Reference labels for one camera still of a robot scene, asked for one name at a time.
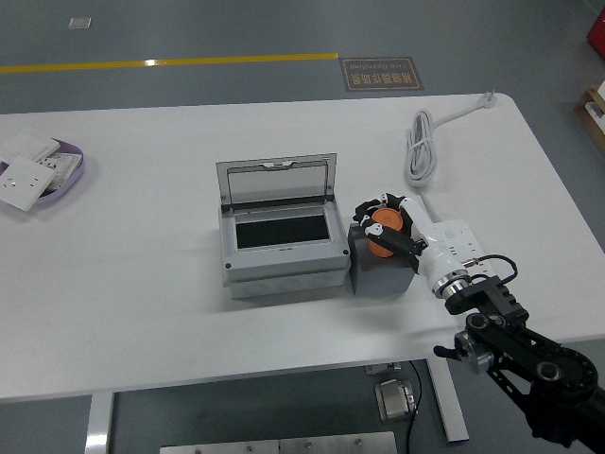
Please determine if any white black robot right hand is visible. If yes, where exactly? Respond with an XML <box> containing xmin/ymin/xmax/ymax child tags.
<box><xmin>352</xmin><ymin>191</ymin><xmax>468</xmax><ymax>292</ymax></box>

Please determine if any orange cylinder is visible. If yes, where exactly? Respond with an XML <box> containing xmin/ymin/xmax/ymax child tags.
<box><xmin>367</xmin><ymin>206</ymin><xmax>408</xmax><ymax>260</ymax></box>

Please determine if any grey junction box clear lid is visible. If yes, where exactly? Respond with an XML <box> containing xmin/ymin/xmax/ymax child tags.
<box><xmin>216</xmin><ymin>151</ymin><xmax>353</xmax><ymax>301</ymax></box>

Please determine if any grey cube with round hole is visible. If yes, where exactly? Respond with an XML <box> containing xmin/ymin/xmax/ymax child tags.
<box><xmin>347</xmin><ymin>221</ymin><xmax>413</xmax><ymax>297</ymax></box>

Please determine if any silver metal box under table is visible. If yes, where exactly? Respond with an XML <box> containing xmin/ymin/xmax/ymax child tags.
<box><xmin>373</xmin><ymin>377</ymin><xmax>420</xmax><ymax>423</ymax></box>

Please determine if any red box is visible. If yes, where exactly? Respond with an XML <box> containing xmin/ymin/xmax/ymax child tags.
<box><xmin>585</xmin><ymin>8</ymin><xmax>605</xmax><ymax>59</ymax></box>

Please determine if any white power strip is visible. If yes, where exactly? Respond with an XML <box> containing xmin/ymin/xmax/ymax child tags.
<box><xmin>430</xmin><ymin>218</ymin><xmax>484</xmax><ymax>260</ymax></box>

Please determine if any white table leg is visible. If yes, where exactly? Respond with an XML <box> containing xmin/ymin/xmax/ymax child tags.
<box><xmin>84</xmin><ymin>392</ymin><xmax>116</xmax><ymax>454</ymax></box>
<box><xmin>426</xmin><ymin>358</ymin><xmax>471</xmax><ymax>445</ymax></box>

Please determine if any brown floor sign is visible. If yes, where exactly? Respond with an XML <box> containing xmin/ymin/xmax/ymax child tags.
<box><xmin>340</xmin><ymin>57</ymin><xmax>425</xmax><ymax>93</ymax></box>

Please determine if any wooden crate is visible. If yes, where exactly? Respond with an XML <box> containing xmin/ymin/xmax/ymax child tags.
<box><xmin>572</xmin><ymin>81</ymin><xmax>605</xmax><ymax>153</ymax></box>

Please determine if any purple tray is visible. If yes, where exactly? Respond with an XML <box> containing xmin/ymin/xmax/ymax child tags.
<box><xmin>0</xmin><ymin>137</ymin><xmax>87</xmax><ymax>207</ymax></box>

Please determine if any white socket panel with label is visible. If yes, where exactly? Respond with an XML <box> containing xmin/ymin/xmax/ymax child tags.
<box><xmin>36</xmin><ymin>151</ymin><xmax>83</xmax><ymax>191</ymax></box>

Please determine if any white power cord with plug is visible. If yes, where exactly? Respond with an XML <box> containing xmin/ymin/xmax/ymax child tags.
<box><xmin>406</xmin><ymin>89</ymin><xmax>497</xmax><ymax>224</ymax></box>

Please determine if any black cable under table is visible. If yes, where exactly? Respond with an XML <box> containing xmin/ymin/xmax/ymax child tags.
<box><xmin>405</xmin><ymin>360</ymin><xmax>423</xmax><ymax>454</ymax></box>

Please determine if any metal bracket under table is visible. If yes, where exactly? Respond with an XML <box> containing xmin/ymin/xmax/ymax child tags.
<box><xmin>364</xmin><ymin>361</ymin><xmax>403</xmax><ymax>376</ymax></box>

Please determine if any grey metal base plate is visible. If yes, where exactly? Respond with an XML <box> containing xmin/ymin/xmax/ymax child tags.
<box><xmin>159</xmin><ymin>430</ymin><xmax>399</xmax><ymax>454</ymax></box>

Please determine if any white wall socket panel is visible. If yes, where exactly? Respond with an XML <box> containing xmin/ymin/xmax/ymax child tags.
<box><xmin>0</xmin><ymin>156</ymin><xmax>58</xmax><ymax>212</ymax></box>

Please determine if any white wall switch panel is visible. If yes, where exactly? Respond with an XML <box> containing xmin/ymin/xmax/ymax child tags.
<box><xmin>0</xmin><ymin>131</ymin><xmax>62</xmax><ymax>161</ymax></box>

